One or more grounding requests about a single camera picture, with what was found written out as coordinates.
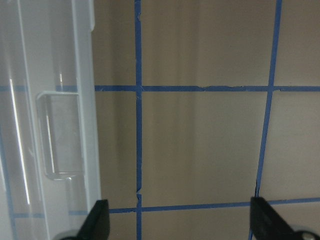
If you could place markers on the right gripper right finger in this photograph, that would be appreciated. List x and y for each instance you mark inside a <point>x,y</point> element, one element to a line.
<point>267,224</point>

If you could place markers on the clear plastic box lid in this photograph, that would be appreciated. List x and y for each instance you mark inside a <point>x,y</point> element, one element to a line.
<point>49,171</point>

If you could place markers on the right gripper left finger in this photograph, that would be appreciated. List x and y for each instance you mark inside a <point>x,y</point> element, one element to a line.
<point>96,226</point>

